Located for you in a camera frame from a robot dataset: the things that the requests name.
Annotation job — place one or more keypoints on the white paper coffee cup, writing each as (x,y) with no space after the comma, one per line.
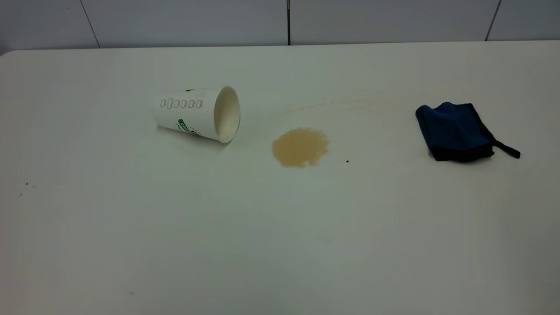
(188,111)

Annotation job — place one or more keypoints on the blue and black cloth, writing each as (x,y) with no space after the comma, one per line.
(455,131)

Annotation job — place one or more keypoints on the brown coffee spill puddle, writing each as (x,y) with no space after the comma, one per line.
(300,148)

